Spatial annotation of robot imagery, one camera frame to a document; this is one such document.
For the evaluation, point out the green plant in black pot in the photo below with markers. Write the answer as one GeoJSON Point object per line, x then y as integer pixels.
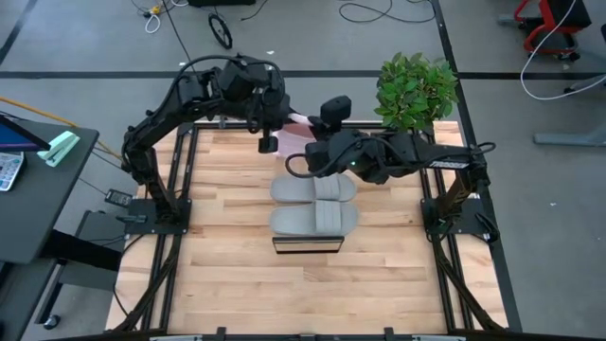
{"type": "Point", "coordinates": [412, 90]}

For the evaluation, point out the grey rubber slide sandal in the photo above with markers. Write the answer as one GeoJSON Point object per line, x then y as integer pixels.
{"type": "Point", "coordinates": [312, 218]}
{"type": "Point", "coordinates": [298, 189]}

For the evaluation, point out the white calculator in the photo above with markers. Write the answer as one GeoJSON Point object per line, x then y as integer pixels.
{"type": "Point", "coordinates": [10, 170]}

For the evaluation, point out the pink rubber slide sandal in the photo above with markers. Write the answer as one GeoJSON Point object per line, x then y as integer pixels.
{"type": "Point", "coordinates": [300, 119]}
{"type": "Point", "coordinates": [291, 142]}

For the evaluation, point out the black aluminium rig frame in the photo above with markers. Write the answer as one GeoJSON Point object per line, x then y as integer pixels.
{"type": "Point", "coordinates": [208, 126]}

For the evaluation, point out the red and black cart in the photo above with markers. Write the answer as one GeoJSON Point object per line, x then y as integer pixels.
{"type": "Point", "coordinates": [544, 23]}

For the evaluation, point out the wooden shelf with black frame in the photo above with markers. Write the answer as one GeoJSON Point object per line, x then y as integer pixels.
{"type": "Point", "coordinates": [308, 245]}

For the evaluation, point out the laptop with blue screen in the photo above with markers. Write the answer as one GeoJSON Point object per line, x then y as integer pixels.
{"type": "Point", "coordinates": [14, 137]}

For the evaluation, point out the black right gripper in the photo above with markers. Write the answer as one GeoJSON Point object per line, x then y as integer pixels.
{"type": "Point", "coordinates": [326, 156]}

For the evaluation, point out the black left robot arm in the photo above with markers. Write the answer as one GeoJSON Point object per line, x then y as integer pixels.
{"type": "Point", "coordinates": [161, 113]}

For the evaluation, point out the black equipment box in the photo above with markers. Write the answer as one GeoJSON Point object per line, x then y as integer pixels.
{"type": "Point", "coordinates": [222, 2]}

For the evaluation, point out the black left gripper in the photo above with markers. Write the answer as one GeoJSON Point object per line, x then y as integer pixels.
{"type": "Point", "coordinates": [267, 109]}

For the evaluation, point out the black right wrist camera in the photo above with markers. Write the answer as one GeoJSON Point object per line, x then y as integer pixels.
{"type": "Point", "coordinates": [336, 111]}

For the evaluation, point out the grey desk foot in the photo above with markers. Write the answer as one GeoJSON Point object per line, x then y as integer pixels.
{"type": "Point", "coordinates": [568, 138]}

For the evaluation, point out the black power adapter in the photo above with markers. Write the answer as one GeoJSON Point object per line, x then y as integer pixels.
{"type": "Point", "coordinates": [118, 198]}

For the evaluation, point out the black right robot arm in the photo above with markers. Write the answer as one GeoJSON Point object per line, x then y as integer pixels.
{"type": "Point", "coordinates": [426, 154]}

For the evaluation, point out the mint green stapler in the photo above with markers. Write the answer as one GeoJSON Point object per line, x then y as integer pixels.
{"type": "Point", "coordinates": [59, 148]}

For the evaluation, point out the black side desk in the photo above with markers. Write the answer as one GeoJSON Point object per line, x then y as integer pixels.
{"type": "Point", "coordinates": [23, 227]}

